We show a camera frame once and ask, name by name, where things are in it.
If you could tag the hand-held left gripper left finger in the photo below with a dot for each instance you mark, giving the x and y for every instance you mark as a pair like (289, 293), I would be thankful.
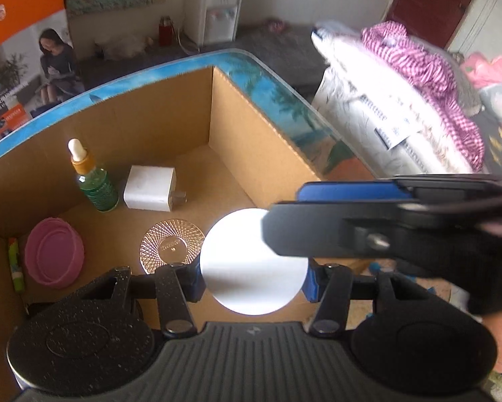
(197, 281)

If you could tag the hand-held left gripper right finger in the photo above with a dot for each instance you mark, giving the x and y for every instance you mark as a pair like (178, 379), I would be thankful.
(311, 285)

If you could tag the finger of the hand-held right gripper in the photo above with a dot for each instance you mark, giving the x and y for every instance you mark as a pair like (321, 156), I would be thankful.
(318, 230)
(347, 192)

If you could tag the gold patterned jar lid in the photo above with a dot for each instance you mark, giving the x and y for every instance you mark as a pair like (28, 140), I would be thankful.
(171, 243)

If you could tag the white plastic bottle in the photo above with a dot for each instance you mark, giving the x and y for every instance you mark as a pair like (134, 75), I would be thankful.
(251, 268)

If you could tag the white charger plug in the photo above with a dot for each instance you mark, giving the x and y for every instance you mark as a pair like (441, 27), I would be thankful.
(146, 188)

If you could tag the green dropper bottle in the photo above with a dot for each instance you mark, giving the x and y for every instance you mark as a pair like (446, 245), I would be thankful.
(98, 188)

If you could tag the pink plastic lid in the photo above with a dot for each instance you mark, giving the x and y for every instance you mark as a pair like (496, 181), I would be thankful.
(54, 255)

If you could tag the brown cardboard box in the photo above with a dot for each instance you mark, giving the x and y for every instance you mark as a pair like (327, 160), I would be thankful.
(150, 113)

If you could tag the grey floral blanket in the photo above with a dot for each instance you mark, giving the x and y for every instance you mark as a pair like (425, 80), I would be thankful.
(500, 134)

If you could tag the pink checkered cloth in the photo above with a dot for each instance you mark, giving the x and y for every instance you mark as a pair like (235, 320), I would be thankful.
(427, 71)

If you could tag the grey cushion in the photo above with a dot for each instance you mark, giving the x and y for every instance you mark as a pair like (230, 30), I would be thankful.
(469, 88)

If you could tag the green patterned tube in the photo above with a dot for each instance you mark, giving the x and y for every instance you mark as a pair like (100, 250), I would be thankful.
(16, 268)

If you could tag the pink slippers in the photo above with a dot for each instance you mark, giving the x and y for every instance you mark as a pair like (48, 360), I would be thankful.
(277, 25)

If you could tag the pink plastic bag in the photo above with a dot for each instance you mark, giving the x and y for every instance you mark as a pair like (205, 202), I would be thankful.
(489, 71)

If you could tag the brown wooden door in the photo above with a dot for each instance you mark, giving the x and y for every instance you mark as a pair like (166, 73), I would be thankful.
(435, 4)

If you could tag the white water dispenser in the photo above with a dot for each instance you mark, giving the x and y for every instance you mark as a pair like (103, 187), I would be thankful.
(211, 12)

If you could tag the red thermos flask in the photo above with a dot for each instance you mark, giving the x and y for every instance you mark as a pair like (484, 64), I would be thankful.
(165, 31)

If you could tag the white plastic bag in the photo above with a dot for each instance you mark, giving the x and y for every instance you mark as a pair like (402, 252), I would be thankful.
(121, 47)

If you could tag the orange product carton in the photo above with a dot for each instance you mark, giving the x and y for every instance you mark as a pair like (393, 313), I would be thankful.
(20, 8)

